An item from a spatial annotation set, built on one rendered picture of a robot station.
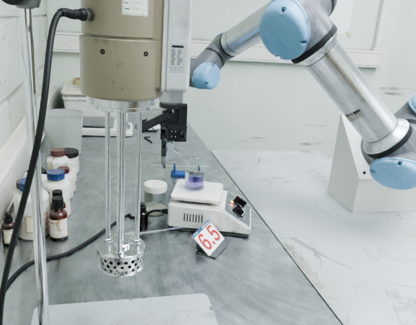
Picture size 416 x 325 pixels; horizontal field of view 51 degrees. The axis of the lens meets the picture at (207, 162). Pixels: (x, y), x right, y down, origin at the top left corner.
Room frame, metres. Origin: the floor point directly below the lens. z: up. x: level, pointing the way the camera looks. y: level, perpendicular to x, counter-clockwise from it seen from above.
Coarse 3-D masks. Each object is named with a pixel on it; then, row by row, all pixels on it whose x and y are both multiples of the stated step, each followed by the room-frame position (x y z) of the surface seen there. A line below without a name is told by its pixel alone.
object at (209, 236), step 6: (204, 228) 0.89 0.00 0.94; (210, 228) 0.90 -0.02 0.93; (198, 234) 0.86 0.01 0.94; (204, 234) 0.87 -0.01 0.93; (210, 234) 0.89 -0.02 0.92; (216, 234) 0.90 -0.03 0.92; (198, 240) 0.84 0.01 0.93; (204, 240) 0.86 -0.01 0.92; (210, 240) 0.87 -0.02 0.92; (216, 240) 0.88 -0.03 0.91; (204, 246) 0.84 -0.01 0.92; (210, 246) 0.85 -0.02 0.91
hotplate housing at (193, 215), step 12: (228, 192) 1.05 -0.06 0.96; (168, 204) 0.94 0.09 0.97; (180, 204) 0.94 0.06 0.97; (192, 204) 0.94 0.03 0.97; (204, 204) 0.95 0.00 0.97; (216, 204) 0.95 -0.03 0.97; (168, 216) 0.94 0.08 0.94; (180, 216) 0.93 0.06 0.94; (192, 216) 0.93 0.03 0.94; (204, 216) 0.93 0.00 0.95; (216, 216) 0.93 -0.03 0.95; (228, 216) 0.92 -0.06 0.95; (192, 228) 0.93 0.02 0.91; (216, 228) 0.93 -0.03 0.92; (228, 228) 0.92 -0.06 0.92; (240, 228) 0.92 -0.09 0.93
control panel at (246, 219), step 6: (228, 198) 1.01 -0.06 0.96; (234, 198) 1.03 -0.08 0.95; (228, 204) 0.97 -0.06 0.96; (234, 204) 0.99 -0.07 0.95; (246, 204) 1.04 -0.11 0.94; (228, 210) 0.94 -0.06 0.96; (246, 210) 1.01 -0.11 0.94; (234, 216) 0.93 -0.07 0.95; (246, 216) 0.97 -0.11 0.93; (246, 222) 0.94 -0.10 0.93
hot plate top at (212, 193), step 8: (176, 184) 1.02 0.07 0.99; (208, 184) 1.03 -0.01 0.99; (216, 184) 1.04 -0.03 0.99; (176, 192) 0.96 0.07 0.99; (184, 192) 0.97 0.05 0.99; (192, 192) 0.97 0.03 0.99; (200, 192) 0.98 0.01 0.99; (208, 192) 0.98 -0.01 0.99; (216, 192) 0.98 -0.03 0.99; (184, 200) 0.94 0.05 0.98; (192, 200) 0.94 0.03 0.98; (200, 200) 0.93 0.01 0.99; (208, 200) 0.93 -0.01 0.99; (216, 200) 0.94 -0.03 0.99
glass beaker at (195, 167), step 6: (186, 162) 0.99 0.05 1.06; (192, 162) 1.02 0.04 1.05; (198, 162) 1.03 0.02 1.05; (204, 162) 1.01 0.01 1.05; (186, 168) 0.99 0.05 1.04; (192, 168) 0.98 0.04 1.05; (198, 168) 0.98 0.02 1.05; (204, 168) 0.99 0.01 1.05; (186, 174) 0.99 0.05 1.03; (192, 174) 0.98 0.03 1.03; (198, 174) 0.98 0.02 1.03; (204, 174) 0.99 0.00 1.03; (186, 180) 0.98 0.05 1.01; (192, 180) 0.98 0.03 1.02; (198, 180) 0.98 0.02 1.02; (204, 180) 1.00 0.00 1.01; (186, 186) 0.98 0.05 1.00; (192, 186) 0.98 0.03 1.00; (198, 186) 0.98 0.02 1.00
